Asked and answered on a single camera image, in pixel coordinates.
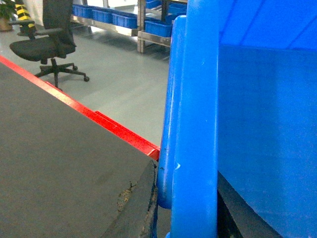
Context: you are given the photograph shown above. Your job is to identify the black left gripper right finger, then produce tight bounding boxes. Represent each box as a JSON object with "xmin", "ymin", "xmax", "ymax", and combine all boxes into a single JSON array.
[{"xmin": 217, "ymin": 173, "xmax": 282, "ymax": 238}]

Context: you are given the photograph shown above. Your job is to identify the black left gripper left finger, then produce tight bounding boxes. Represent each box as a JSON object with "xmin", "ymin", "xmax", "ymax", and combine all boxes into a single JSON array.
[{"xmin": 101, "ymin": 161, "xmax": 158, "ymax": 238}]

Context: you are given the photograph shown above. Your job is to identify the large blue plastic crate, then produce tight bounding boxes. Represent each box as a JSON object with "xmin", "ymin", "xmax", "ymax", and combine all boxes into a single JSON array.
[{"xmin": 158, "ymin": 0, "xmax": 317, "ymax": 238}]

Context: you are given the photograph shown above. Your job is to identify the blue bin row on rack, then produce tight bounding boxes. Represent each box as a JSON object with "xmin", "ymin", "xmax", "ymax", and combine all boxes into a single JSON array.
[{"xmin": 72, "ymin": 0, "xmax": 188, "ymax": 38}]

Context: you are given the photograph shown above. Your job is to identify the black office chair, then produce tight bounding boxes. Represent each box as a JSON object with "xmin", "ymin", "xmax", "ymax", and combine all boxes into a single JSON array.
[{"xmin": 9, "ymin": 0, "xmax": 90, "ymax": 88}]

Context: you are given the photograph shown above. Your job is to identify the green potted plant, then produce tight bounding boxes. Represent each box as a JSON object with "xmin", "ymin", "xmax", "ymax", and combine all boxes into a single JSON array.
[{"xmin": 0, "ymin": 0, "xmax": 16, "ymax": 32}]

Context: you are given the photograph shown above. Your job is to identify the yellow black striped post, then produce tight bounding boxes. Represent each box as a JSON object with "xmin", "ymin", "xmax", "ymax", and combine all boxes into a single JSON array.
[{"xmin": 15, "ymin": 0, "xmax": 36, "ymax": 36}]

